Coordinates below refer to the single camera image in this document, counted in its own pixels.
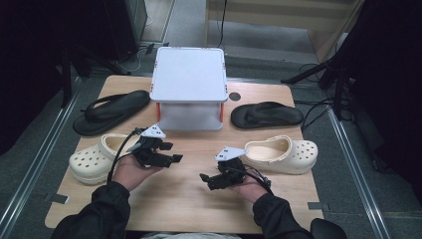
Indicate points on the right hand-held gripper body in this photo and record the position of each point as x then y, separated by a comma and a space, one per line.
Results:
232, 174

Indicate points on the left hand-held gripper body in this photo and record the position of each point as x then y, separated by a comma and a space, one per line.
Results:
147, 152

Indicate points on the black flip-flop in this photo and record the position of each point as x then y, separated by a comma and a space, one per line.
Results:
126, 103
285, 116

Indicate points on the cream clog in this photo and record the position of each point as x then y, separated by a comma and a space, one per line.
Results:
298, 152
89, 162

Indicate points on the person's right hand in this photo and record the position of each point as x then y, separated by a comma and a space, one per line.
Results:
249, 192

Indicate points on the person's left hand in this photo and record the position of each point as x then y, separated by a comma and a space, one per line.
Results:
129, 176

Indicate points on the black round table grommet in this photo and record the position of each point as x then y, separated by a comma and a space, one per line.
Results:
235, 96

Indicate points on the small black floor object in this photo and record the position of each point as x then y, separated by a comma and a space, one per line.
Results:
150, 49

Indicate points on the black metal stand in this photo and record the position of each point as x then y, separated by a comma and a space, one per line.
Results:
67, 83

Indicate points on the black rounded object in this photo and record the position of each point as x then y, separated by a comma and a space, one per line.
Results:
328, 230

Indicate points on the black tripod stand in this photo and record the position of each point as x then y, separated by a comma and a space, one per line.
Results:
308, 71

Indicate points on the dark cabinet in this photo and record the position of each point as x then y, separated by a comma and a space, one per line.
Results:
136, 20

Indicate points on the black curtain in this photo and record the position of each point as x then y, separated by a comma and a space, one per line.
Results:
391, 83
26, 66

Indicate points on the beige wooden step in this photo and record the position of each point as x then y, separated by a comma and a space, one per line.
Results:
265, 16

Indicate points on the metal floor rail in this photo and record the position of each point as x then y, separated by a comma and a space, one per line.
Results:
44, 149
354, 169

